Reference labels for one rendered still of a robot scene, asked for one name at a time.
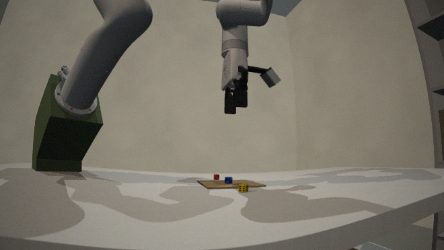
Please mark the brown square mat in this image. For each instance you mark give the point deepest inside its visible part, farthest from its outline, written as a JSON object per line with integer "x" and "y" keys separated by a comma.
{"x": 220, "y": 184}

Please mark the yellow die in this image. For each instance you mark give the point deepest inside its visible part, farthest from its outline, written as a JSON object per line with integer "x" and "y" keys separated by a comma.
{"x": 243, "y": 188}

